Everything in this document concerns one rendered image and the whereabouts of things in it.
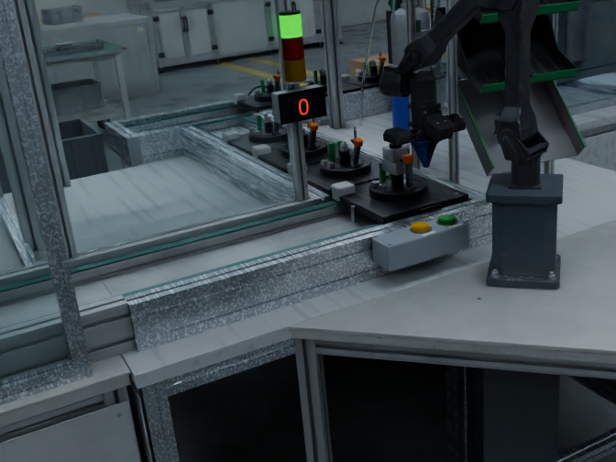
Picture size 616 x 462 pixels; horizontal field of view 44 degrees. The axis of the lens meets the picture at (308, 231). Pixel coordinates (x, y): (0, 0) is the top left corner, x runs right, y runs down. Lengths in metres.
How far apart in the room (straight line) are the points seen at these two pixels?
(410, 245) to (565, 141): 0.63
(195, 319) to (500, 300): 0.61
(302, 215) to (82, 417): 0.72
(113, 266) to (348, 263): 0.52
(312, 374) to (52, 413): 0.50
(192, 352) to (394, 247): 0.47
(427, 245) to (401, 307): 0.17
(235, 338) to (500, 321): 0.51
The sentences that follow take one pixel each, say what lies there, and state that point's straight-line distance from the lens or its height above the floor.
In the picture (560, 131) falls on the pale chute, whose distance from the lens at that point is 2.11.
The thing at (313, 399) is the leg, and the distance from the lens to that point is 1.63.
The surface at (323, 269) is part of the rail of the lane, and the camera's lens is 1.62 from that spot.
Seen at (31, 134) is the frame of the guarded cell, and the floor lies 1.31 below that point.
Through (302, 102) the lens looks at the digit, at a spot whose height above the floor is 1.21.
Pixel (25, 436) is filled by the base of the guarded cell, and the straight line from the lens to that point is 1.49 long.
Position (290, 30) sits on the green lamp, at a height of 1.38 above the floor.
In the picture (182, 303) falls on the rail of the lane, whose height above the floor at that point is 0.93.
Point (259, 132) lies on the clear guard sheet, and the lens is 1.84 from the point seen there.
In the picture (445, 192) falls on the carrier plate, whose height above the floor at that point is 0.97.
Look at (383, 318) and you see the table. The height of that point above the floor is 0.86.
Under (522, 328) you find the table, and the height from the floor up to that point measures 0.86.
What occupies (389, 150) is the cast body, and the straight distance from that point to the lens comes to 1.84.
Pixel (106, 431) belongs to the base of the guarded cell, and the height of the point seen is 0.75.
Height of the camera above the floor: 1.58
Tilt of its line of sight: 21 degrees down
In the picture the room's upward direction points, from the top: 5 degrees counter-clockwise
